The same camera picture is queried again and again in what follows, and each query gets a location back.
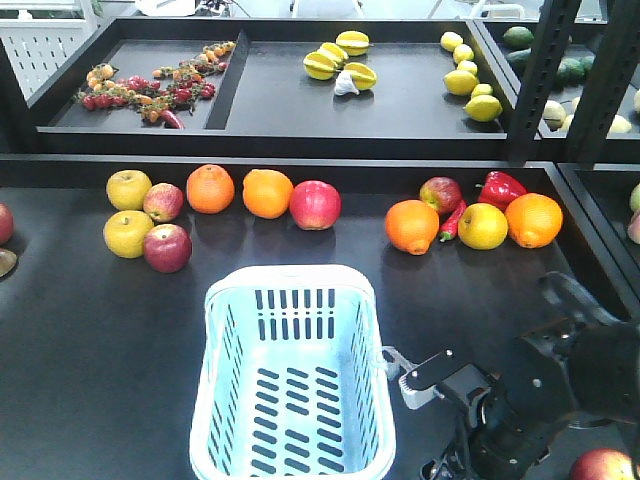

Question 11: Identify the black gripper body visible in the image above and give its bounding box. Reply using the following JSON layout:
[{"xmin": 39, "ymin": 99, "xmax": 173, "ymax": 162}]
[{"xmin": 398, "ymin": 350, "xmax": 569, "ymax": 479}]

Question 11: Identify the red apple front tray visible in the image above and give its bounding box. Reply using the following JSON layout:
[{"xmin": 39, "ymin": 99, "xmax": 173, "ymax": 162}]
[{"xmin": 569, "ymin": 448, "xmax": 634, "ymax": 480}]

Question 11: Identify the light blue plastic basket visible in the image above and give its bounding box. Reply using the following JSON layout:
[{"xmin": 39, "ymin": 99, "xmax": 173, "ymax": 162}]
[{"xmin": 189, "ymin": 265, "xmax": 396, "ymax": 479}]

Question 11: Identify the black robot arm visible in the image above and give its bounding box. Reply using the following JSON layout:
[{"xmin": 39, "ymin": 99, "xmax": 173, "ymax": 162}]
[{"xmin": 399, "ymin": 271, "xmax": 639, "ymax": 479}]

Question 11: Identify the clear plastic wrap strip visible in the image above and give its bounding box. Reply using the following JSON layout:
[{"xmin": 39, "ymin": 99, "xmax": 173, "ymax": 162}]
[{"xmin": 382, "ymin": 346, "xmax": 416, "ymax": 380}]

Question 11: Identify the yellow apple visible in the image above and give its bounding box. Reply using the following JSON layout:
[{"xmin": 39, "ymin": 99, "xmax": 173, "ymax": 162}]
[
  {"xmin": 103, "ymin": 210, "xmax": 154, "ymax": 259},
  {"xmin": 458, "ymin": 203, "xmax": 508, "ymax": 250},
  {"xmin": 106, "ymin": 170, "xmax": 152, "ymax": 211}
]

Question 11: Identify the red chili pepper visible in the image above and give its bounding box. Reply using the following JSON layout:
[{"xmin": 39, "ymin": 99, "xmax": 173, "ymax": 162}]
[{"xmin": 438, "ymin": 200, "xmax": 467, "ymax": 242}]

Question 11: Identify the orange right of yellow apple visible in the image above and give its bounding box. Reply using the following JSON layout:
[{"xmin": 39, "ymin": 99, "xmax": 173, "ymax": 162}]
[{"xmin": 504, "ymin": 193, "xmax": 563, "ymax": 249}]

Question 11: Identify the orange with navel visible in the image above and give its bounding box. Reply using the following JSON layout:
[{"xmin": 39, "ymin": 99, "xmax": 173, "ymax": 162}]
[{"xmin": 385, "ymin": 200, "xmax": 440, "ymax": 256}]

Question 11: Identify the pale peach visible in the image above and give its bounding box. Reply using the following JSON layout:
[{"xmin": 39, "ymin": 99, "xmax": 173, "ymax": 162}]
[
  {"xmin": 629, "ymin": 184, "xmax": 640, "ymax": 213},
  {"xmin": 627, "ymin": 210, "xmax": 640, "ymax": 244}
]

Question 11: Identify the red bell pepper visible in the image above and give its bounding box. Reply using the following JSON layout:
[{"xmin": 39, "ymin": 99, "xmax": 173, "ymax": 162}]
[{"xmin": 477, "ymin": 171, "xmax": 528, "ymax": 211}]

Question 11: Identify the red green mango apple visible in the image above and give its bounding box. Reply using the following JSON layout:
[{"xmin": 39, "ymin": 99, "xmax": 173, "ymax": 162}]
[{"xmin": 419, "ymin": 176, "xmax": 463, "ymax": 215}]

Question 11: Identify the black wooden produce display stand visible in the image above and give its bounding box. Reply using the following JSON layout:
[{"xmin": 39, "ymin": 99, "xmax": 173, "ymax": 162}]
[{"xmin": 1, "ymin": 17, "xmax": 639, "ymax": 479}]

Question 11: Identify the red apple beside oranges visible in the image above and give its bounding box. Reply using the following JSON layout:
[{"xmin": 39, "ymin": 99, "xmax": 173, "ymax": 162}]
[{"xmin": 289, "ymin": 180, "xmax": 342, "ymax": 231}]

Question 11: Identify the large lemon front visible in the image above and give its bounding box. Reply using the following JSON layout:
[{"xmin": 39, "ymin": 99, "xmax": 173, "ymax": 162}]
[{"xmin": 464, "ymin": 95, "xmax": 503, "ymax": 122}]

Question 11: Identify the large lemon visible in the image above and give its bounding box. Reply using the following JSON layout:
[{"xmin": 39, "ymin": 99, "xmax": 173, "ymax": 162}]
[
  {"xmin": 443, "ymin": 70, "xmax": 479, "ymax": 96},
  {"xmin": 464, "ymin": 95, "xmax": 503, "ymax": 122}
]

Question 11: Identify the orange fruit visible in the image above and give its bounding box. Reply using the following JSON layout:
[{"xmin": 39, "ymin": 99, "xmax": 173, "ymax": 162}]
[
  {"xmin": 186, "ymin": 164, "xmax": 235, "ymax": 214},
  {"xmin": 243, "ymin": 169, "xmax": 294, "ymax": 219}
]

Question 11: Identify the large lemon middle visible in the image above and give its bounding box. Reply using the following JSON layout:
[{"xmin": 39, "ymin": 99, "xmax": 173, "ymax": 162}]
[{"xmin": 443, "ymin": 70, "xmax": 479, "ymax": 96}]

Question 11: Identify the starfruit right front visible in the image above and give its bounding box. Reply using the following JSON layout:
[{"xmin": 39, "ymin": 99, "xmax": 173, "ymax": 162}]
[{"xmin": 343, "ymin": 62, "xmax": 378, "ymax": 91}]

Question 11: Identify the white garlic bulb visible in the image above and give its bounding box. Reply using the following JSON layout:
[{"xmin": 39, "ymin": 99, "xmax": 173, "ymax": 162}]
[{"xmin": 333, "ymin": 70, "xmax": 360, "ymax": 97}]

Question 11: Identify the dark red apple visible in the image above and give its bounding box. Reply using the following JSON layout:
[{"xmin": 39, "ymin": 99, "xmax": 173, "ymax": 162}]
[{"xmin": 143, "ymin": 224, "xmax": 192, "ymax": 273}]

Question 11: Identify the starfruit left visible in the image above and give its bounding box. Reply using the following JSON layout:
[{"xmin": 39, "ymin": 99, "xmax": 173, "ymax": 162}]
[{"xmin": 302, "ymin": 51, "xmax": 338, "ymax": 81}]

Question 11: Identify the starfruit middle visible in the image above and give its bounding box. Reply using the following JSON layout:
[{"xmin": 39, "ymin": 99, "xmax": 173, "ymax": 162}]
[{"xmin": 318, "ymin": 42, "xmax": 349, "ymax": 66}]

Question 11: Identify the pink striped small apple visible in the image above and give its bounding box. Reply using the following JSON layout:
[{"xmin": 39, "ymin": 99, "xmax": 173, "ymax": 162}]
[{"xmin": 143, "ymin": 182, "xmax": 184, "ymax": 223}]

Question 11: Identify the yellow starfruit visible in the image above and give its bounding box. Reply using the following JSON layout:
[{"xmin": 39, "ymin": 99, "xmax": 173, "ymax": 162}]
[{"xmin": 335, "ymin": 30, "xmax": 371, "ymax": 57}]

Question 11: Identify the yellow apple left front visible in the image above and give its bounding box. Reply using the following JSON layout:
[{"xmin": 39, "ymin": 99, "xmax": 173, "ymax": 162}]
[{"xmin": 103, "ymin": 210, "xmax": 154, "ymax": 259}]

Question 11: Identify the yellow apple left back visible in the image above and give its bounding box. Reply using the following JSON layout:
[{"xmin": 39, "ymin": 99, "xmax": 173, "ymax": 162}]
[{"xmin": 106, "ymin": 170, "xmax": 152, "ymax": 211}]

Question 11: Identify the small red chili upper tray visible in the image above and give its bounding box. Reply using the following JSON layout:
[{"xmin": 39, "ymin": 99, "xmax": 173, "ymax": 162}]
[{"xmin": 159, "ymin": 110, "xmax": 185, "ymax": 130}]

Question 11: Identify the red apple near corner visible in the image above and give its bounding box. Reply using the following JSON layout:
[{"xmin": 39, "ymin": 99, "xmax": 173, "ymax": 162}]
[{"xmin": 0, "ymin": 203, "xmax": 14, "ymax": 245}]

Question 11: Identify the black perforated upright post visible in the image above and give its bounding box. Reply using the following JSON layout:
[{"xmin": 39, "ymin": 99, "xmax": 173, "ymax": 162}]
[
  {"xmin": 565, "ymin": 1, "xmax": 639, "ymax": 163},
  {"xmin": 505, "ymin": 0, "xmax": 581, "ymax": 166}
]

